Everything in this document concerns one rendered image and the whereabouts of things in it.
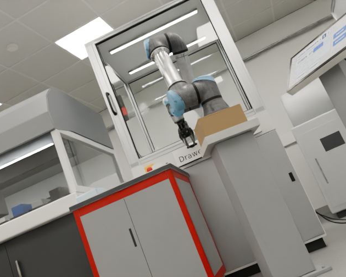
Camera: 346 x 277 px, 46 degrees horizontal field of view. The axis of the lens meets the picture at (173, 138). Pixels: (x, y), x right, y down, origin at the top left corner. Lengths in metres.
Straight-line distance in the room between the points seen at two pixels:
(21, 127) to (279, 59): 4.21
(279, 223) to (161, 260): 0.64
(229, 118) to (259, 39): 4.41
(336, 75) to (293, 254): 1.13
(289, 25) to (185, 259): 4.78
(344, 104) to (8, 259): 2.36
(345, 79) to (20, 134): 2.12
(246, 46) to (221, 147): 4.45
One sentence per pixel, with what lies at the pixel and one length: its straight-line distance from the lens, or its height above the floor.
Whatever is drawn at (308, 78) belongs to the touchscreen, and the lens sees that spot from 2.58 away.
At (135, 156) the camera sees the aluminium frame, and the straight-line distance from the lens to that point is 2.86.
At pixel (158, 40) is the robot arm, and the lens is 2.37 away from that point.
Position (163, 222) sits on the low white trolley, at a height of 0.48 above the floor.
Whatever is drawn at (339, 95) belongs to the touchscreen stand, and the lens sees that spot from 2.59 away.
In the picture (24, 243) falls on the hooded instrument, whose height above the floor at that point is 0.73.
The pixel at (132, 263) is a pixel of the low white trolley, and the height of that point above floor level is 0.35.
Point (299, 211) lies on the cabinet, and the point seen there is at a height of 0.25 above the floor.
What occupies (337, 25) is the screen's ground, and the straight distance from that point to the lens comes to 2.64.
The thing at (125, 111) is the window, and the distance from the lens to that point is 2.97.
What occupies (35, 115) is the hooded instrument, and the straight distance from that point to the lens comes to 2.95.
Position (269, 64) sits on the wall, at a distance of 6.21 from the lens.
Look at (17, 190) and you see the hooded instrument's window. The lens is 2.94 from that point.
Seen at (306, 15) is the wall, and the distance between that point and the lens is 6.45.
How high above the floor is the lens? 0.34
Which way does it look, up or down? 14 degrees up
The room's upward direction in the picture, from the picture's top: 22 degrees counter-clockwise
